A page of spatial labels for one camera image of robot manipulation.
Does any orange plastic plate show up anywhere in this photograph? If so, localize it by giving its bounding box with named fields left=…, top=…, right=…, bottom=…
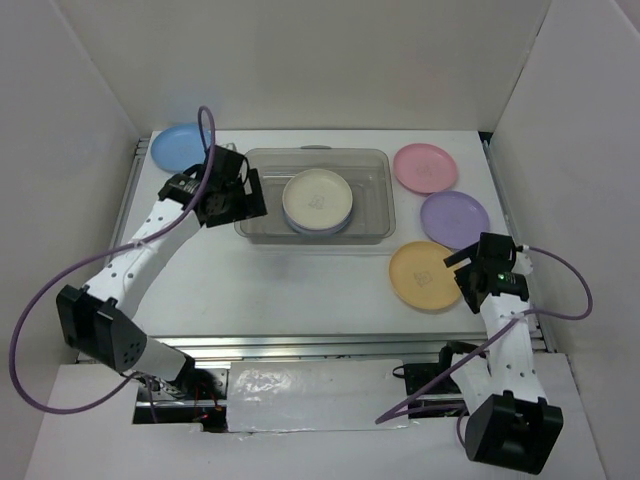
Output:
left=388, top=241, right=461, bottom=311

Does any cream plastic plate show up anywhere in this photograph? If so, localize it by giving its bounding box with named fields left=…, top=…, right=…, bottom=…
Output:
left=282, top=168, right=353, bottom=228

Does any blue plastic plate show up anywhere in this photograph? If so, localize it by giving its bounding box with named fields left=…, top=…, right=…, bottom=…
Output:
left=151, top=123, right=215, bottom=173

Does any white watermelon pattern plate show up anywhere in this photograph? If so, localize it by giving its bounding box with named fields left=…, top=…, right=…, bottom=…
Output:
left=284, top=216, right=351, bottom=236

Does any purple plastic plate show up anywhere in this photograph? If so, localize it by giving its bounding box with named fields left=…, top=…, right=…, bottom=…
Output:
left=419, top=191, right=490, bottom=250
left=283, top=212, right=352, bottom=235

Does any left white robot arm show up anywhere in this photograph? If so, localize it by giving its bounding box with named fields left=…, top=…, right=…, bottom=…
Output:
left=56, top=146, right=267, bottom=399

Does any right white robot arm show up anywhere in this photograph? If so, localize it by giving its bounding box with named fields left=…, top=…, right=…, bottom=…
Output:
left=435, top=232, right=564, bottom=475

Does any clear plastic bin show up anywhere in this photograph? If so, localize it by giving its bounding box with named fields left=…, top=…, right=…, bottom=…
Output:
left=234, top=147, right=396, bottom=245

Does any pink plastic plate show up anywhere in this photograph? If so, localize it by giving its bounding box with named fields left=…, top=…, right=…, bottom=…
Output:
left=392, top=143, right=458, bottom=195

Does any white front cover panel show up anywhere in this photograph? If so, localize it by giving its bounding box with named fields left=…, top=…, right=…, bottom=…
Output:
left=226, top=360, right=408, bottom=433

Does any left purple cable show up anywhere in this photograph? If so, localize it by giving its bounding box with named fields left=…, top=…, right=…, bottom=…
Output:
left=9, top=105, right=219, bottom=425

